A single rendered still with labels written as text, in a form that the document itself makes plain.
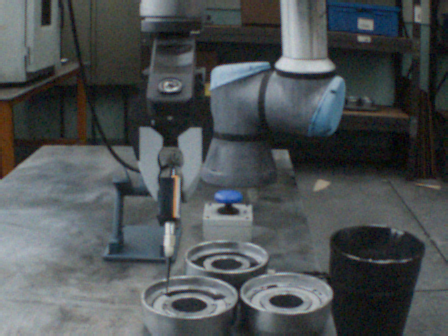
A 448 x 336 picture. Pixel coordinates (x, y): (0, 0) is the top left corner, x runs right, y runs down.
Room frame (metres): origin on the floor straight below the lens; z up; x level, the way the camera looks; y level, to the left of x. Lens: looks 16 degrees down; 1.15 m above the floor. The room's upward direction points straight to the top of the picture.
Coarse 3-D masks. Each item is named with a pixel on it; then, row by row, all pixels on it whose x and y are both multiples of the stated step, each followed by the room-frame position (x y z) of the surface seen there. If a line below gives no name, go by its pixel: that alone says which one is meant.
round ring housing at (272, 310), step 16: (288, 272) 0.67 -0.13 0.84; (256, 288) 0.66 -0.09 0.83; (272, 288) 0.67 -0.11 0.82; (304, 288) 0.65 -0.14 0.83; (320, 288) 0.64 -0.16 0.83; (240, 304) 0.62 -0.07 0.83; (272, 304) 0.64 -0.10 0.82; (288, 304) 0.64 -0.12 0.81; (304, 304) 0.61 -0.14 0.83; (320, 304) 0.62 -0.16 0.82; (256, 320) 0.59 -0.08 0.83; (272, 320) 0.58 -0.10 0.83; (288, 320) 0.57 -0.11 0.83; (304, 320) 0.57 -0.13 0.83; (320, 320) 0.58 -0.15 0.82
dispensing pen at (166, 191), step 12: (168, 180) 0.70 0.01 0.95; (168, 192) 0.69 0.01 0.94; (168, 204) 0.68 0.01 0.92; (156, 216) 0.67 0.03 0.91; (168, 216) 0.67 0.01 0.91; (168, 228) 0.68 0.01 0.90; (168, 240) 0.67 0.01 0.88; (168, 252) 0.67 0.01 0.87; (168, 264) 0.66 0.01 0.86; (168, 276) 0.65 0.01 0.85
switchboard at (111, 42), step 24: (72, 0) 4.53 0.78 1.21; (96, 0) 4.52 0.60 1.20; (120, 0) 4.50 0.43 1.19; (96, 24) 4.51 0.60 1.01; (120, 24) 4.50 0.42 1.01; (72, 48) 4.53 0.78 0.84; (96, 48) 4.51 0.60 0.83; (120, 48) 4.50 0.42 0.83; (96, 72) 4.51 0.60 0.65; (120, 72) 4.50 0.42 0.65
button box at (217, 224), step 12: (216, 204) 0.92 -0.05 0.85; (204, 216) 0.87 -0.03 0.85; (216, 216) 0.87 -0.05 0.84; (228, 216) 0.87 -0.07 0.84; (240, 216) 0.87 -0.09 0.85; (204, 228) 0.86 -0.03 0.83; (216, 228) 0.86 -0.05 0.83; (228, 228) 0.85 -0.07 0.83; (240, 228) 0.85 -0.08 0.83; (204, 240) 0.86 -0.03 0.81; (240, 240) 0.85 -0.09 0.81
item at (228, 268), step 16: (224, 240) 0.78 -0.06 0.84; (192, 256) 0.76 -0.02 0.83; (224, 256) 0.76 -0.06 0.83; (256, 256) 0.76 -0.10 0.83; (192, 272) 0.70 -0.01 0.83; (208, 272) 0.69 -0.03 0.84; (224, 272) 0.68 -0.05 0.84; (240, 272) 0.68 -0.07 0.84; (256, 272) 0.69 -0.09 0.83; (240, 288) 0.68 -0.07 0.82
